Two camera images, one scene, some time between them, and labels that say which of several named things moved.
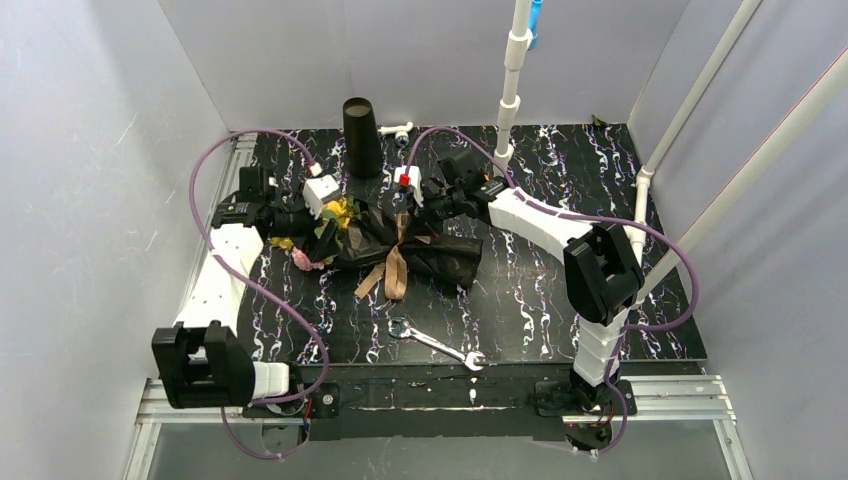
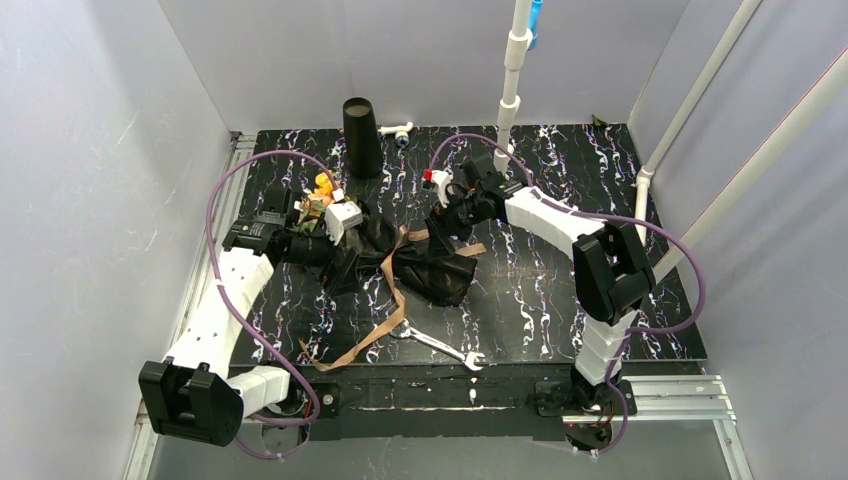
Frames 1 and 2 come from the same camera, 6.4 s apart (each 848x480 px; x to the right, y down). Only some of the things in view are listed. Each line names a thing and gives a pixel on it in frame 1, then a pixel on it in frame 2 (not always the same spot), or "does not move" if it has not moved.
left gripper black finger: (327, 246) -> (342, 271)
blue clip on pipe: (533, 22) does not move
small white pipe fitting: (401, 133) does not move
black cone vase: (363, 147) does not move
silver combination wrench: (400, 328) does not move
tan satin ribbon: (395, 266) -> (397, 326)
